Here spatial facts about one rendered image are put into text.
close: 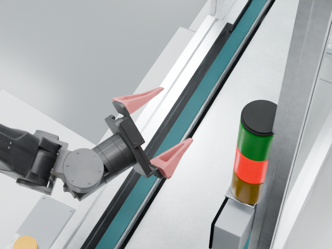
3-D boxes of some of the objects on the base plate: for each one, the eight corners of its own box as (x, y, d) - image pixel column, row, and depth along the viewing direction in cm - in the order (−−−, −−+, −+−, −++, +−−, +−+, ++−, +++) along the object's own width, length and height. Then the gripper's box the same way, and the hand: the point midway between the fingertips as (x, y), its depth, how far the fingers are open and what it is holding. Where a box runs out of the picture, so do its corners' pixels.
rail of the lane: (-36, 415, 115) (-53, 395, 106) (205, 46, 161) (208, 12, 152) (-8, 432, 113) (-22, 413, 104) (228, 55, 160) (231, 20, 151)
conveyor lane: (14, 405, 116) (2, 387, 108) (230, 56, 160) (234, 24, 151) (171, 496, 108) (172, 484, 100) (353, 103, 152) (364, 72, 144)
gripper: (66, 127, 111) (148, 74, 114) (112, 200, 115) (190, 146, 119) (77, 133, 105) (163, 76, 108) (125, 210, 109) (206, 153, 112)
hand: (173, 116), depth 113 cm, fingers open, 9 cm apart
